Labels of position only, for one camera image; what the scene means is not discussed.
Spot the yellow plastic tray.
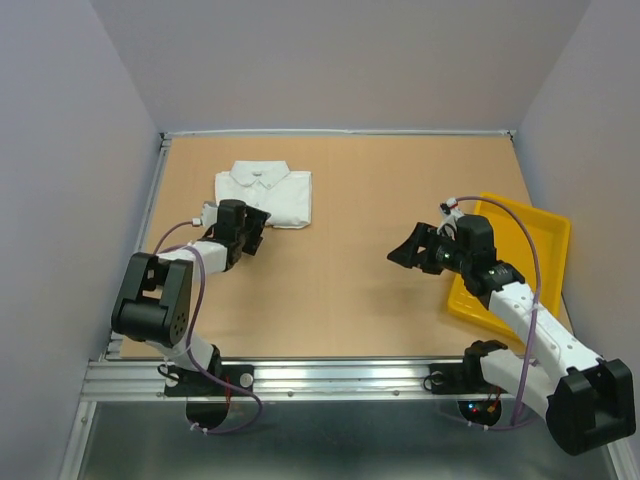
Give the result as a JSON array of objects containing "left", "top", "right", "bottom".
[{"left": 447, "top": 192, "right": 571, "bottom": 341}]

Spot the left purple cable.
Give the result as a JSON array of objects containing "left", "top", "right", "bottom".
[{"left": 152, "top": 217, "right": 265, "bottom": 435}]

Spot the white long sleeve shirt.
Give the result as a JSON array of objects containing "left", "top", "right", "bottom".
[{"left": 214, "top": 160, "right": 313, "bottom": 229}]

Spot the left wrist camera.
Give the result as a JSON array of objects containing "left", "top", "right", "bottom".
[{"left": 190, "top": 201, "right": 219, "bottom": 229}]

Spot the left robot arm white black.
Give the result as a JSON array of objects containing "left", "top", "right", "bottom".
[{"left": 111, "top": 199, "right": 271, "bottom": 394}]

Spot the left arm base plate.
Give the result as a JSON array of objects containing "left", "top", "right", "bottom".
[{"left": 156, "top": 363, "right": 242, "bottom": 434}]

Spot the aluminium mounting rail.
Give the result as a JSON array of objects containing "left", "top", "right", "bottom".
[{"left": 80, "top": 357, "right": 462, "bottom": 404}]

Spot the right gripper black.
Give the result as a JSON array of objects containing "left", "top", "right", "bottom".
[{"left": 384, "top": 222, "right": 470, "bottom": 275}]

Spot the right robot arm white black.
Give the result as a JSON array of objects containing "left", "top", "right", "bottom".
[{"left": 387, "top": 215, "right": 636, "bottom": 456}]

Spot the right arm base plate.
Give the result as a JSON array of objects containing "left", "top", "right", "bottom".
[{"left": 422, "top": 362, "right": 508, "bottom": 430}]

